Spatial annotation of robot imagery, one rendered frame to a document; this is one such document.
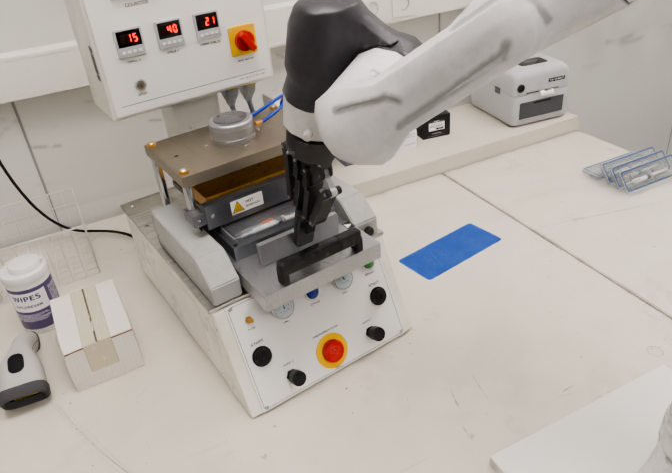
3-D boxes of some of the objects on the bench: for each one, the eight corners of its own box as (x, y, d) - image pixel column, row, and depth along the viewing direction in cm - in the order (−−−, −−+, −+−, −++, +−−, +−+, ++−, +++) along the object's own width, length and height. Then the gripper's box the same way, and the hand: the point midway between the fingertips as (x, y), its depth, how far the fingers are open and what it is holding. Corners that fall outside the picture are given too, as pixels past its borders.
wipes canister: (23, 316, 125) (-4, 258, 118) (66, 302, 128) (42, 244, 121) (24, 341, 118) (-5, 280, 111) (69, 325, 121) (45, 265, 114)
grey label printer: (468, 105, 195) (470, 54, 187) (520, 94, 200) (524, 43, 192) (512, 130, 175) (517, 74, 166) (569, 117, 180) (576, 61, 171)
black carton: (414, 133, 180) (414, 111, 176) (441, 127, 182) (441, 106, 178) (422, 140, 175) (422, 118, 171) (450, 134, 177) (450, 112, 173)
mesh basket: (-24, 264, 145) (-46, 219, 138) (87, 231, 154) (71, 186, 148) (-25, 314, 128) (-50, 264, 121) (101, 272, 137) (84, 225, 130)
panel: (263, 412, 97) (223, 308, 94) (404, 332, 111) (373, 238, 108) (267, 416, 95) (227, 309, 92) (410, 333, 109) (379, 239, 106)
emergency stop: (324, 365, 103) (317, 344, 102) (343, 354, 105) (336, 334, 104) (328, 367, 102) (321, 346, 101) (347, 356, 103) (340, 335, 103)
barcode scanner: (5, 351, 116) (-11, 320, 112) (48, 337, 119) (34, 305, 115) (5, 424, 100) (-13, 390, 96) (55, 405, 103) (39, 371, 99)
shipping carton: (63, 333, 119) (48, 298, 115) (129, 311, 124) (117, 276, 119) (71, 395, 105) (55, 357, 100) (145, 367, 109) (132, 330, 104)
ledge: (289, 166, 178) (287, 152, 175) (512, 103, 206) (513, 91, 204) (332, 207, 154) (331, 192, 152) (578, 130, 182) (579, 116, 180)
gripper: (265, 105, 81) (263, 223, 98) (317, 163, 74) (304, 278, 92) (312, 91, 84) (301, 207, 102) (365, 145, 77) (344, 260, 95)
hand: (304, 227), depth 94 cm, fingers closed, pressing on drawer
